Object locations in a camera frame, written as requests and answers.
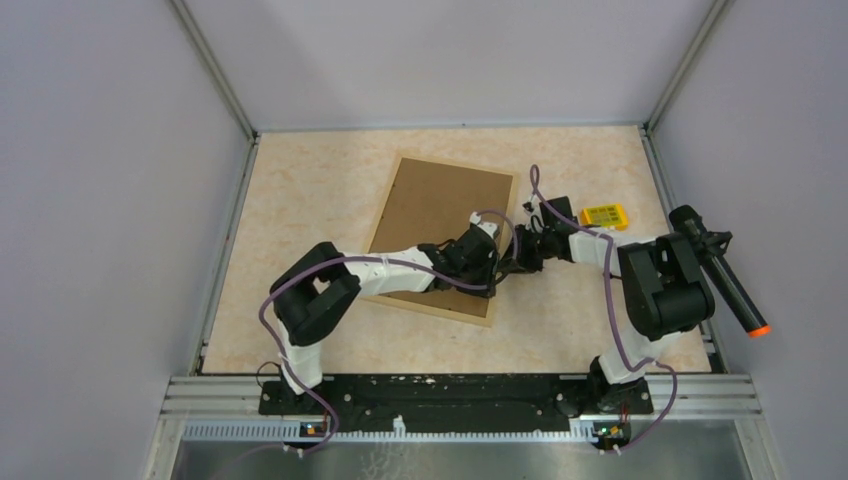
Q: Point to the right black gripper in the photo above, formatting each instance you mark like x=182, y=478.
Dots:
x=523, y=263

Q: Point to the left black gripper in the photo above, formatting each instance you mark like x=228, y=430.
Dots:
x=489, y=267

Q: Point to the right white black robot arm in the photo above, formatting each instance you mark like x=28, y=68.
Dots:
x=664, y=291

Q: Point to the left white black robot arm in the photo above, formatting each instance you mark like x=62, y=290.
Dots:
x=310, y=298

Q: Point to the yellow calculator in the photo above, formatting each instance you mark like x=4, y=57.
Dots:
x=608, y=216

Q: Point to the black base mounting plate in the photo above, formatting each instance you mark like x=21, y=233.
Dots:
x=459, y=403

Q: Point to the black microphone orange tip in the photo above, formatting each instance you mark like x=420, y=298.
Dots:
x=686, y=220

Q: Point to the black microphone tripod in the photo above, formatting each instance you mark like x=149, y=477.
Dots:
x=710, y=245

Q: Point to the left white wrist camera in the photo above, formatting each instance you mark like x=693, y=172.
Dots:
x=490, y=229

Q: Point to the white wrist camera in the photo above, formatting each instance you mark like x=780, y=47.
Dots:
x=490, y=229
x=535, y=223

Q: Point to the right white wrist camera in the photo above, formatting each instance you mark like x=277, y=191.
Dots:
x=535, y=223

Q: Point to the white toothed cable rail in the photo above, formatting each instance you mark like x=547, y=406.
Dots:
x=295, y=432

